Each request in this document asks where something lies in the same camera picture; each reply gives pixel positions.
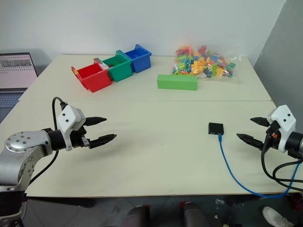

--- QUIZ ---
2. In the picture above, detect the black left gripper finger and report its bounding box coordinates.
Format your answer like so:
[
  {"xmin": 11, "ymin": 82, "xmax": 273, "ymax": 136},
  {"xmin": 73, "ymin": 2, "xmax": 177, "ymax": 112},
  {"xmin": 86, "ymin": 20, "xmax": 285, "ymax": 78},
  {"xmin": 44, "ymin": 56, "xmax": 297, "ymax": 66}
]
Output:
[
  {"xmin": 89, "ymin": 133, "xmax": 118, "ymax": 150},
  {"xmin": 85, "ymin": 116, "xmax": 108, "ymax": 127}
]

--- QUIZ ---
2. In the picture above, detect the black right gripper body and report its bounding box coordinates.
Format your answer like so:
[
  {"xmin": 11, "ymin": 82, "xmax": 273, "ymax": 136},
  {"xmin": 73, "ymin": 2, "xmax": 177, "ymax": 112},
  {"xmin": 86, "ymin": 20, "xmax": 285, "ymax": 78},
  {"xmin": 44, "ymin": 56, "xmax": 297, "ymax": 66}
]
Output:
[{"xmin": 261, "ymin": 120, "xmax": 282, "ymax": 151}]

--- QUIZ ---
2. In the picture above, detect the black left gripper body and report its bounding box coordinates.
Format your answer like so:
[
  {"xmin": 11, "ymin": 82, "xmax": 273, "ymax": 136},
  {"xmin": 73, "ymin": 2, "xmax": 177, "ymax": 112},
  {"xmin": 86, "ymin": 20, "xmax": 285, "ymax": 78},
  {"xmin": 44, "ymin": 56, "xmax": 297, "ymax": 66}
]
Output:
[{"xmin": 70, "ymin": 125, "xmax": 92, "ymax": 149}]

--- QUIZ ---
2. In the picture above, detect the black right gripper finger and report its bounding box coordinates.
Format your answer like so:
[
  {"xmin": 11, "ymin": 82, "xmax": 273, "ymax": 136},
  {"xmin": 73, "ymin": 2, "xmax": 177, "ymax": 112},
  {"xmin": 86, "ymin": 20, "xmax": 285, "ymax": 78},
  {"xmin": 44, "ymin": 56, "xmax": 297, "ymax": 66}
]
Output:
[
  {"xmin": 236, "ymin": 132, "xmax": 265, "ymax": 150},
  {"xmin": 250, "ymin": 116, "xmax": 271, "ymax": 128}
]

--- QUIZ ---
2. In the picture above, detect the small black box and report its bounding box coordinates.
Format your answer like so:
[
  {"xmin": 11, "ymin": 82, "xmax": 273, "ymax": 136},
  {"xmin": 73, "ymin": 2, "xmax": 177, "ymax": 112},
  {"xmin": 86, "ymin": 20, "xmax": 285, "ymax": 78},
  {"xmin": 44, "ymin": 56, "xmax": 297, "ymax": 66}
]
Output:
[{"xmin": 207, "ymin": 122, "xmax": 226, "ymax": 136}]

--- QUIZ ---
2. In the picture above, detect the red plastic bin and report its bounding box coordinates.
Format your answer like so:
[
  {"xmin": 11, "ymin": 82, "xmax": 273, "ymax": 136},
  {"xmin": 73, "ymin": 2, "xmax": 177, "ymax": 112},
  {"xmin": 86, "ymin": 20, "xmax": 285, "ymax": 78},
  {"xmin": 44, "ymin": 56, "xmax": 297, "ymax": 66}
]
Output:
[{"xmin": 70, "ymin": 62, "xmax": 113, "ymax": 93}]

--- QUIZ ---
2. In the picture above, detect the green plastic bin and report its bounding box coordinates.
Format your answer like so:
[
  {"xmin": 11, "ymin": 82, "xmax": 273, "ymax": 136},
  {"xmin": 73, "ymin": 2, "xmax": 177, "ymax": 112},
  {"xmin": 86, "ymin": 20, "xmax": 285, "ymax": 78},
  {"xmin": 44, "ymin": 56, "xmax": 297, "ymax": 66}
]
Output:
[{"xmin": 93, "ymin": 50, "xmax": 134, "ymax": 83}]

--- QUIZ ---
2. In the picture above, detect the dark red object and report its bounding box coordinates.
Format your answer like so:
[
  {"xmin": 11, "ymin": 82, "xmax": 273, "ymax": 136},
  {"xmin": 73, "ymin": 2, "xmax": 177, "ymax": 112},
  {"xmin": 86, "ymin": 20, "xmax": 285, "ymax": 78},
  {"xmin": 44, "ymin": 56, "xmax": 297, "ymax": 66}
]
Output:
[{"xmin": 292, "ymin": 192, "xmax": 303, "ymax": 211}]

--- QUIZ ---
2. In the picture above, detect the blue plastic bin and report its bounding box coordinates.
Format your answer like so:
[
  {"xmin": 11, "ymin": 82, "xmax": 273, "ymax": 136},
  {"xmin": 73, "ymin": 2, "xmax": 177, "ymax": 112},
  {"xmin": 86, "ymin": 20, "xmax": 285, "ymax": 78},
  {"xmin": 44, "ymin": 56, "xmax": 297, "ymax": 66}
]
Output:
[{"xmin": 124, "ymin": 44, "xmax": 152, "ymax": 74}]

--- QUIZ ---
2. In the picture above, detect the white shoe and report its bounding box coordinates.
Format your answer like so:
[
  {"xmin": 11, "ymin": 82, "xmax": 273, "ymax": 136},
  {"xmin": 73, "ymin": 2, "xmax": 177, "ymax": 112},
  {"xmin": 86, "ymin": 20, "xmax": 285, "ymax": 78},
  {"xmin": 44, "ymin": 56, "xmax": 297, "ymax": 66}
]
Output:
[{"xmin": 262, "ymin": 206, "xmax": 295, "ymax": 227}]

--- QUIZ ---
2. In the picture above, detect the clear bag of colourful bricks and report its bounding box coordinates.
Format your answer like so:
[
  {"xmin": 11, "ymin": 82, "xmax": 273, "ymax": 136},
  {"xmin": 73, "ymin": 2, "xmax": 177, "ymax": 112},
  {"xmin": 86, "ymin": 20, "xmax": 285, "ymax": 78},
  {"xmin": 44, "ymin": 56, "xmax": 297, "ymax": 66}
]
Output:
[{"xmin": 170, "ymin": 44, "xmax": 243, "ymax": 85}]

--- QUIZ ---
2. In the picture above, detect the dark rounded shape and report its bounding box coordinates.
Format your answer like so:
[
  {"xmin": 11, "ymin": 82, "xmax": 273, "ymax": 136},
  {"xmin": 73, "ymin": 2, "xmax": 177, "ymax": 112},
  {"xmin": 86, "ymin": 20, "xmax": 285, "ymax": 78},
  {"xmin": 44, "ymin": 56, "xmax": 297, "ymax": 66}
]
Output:
[
  {"xmin": 125, "ymin": 205, "xmax": 152, "ymax": 227},
  {"xmin": 183, "ymin": 201, "xmax": 211, "ymax": 227}
]

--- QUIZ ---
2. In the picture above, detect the grey laptop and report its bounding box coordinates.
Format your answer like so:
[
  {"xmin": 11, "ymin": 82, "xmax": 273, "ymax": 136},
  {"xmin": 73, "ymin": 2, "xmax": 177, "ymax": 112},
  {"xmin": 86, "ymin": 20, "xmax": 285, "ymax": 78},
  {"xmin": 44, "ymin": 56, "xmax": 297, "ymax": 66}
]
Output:
[{"xmin": 0, "ymin": 52, "xmax": 39, "ymax": 124}]

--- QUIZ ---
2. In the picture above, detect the green rectangular block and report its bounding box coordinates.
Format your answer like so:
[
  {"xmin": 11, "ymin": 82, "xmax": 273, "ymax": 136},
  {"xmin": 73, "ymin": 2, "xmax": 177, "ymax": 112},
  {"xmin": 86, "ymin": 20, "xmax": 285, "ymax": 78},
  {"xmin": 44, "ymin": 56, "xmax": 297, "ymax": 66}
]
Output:
[{"xmin": 157, "ymin": 74, "xmax": 199, "ymax": 92}]

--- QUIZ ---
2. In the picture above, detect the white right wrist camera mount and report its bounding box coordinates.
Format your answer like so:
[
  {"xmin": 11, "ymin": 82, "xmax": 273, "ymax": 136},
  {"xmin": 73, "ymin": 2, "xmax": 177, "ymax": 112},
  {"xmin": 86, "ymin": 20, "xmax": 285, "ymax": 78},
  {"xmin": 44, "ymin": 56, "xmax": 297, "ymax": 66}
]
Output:
[{"xmin": 267, "ymin": 105, "xmax": 297, "ymax": 153}]

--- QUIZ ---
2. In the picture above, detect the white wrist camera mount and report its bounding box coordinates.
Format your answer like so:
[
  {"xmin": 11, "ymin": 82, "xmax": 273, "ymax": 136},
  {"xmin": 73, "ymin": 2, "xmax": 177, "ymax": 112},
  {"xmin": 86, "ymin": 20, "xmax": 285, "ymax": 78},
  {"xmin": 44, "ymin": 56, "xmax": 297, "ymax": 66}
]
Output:
[
  {"xmin": 267, "ymin": 105, "xmax": 297, "ymax": 153},
  {"xmin": 56, "ymin": 105, "xmax": 87, "ymax": 152}
]

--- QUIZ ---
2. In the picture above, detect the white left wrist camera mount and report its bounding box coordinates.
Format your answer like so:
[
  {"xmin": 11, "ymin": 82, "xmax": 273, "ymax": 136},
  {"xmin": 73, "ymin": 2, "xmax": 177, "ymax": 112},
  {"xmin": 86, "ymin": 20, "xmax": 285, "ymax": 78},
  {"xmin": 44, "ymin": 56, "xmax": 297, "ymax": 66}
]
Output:
[{"xmin": 56, "ymin": 105, "xmax": 87, "ymax": 152}]

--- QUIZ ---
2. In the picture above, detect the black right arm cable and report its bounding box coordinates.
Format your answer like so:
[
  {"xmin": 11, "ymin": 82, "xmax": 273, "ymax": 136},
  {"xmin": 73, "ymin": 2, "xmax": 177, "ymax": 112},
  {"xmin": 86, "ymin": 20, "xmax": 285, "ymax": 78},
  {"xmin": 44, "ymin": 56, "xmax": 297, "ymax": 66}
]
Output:
[{"xmin": 260, "ymin": 133, "xmax": 303, "ymax": 192}]

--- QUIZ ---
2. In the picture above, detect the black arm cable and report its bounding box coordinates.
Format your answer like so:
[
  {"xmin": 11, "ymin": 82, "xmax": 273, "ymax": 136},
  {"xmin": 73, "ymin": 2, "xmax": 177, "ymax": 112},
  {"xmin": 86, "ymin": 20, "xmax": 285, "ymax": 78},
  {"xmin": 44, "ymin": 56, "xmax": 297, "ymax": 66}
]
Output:
[
  {"xmin": 25, "ymin": 96, "xmax": 68, "ymax": 191},
  {"xmin": 260, "ymin": 133, "xmax": 303, "ymax": 192}
]

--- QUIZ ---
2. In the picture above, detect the blue cable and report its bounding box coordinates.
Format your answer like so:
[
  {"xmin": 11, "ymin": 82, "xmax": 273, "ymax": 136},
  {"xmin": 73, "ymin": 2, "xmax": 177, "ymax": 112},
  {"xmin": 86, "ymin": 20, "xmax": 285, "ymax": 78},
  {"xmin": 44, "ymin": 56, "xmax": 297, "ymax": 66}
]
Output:
[{"xmin": 217, "ymin": 133, "xmax": 302, "ymax": 199}]

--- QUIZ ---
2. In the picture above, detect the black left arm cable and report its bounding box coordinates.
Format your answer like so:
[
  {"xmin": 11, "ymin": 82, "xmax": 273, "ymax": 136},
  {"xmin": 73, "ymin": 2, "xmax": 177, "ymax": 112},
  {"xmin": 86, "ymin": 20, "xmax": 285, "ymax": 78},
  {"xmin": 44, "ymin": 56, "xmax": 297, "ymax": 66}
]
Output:
[{"xmin": 25, "ymin": 96, "xmax": 68, "ymax": 191}]

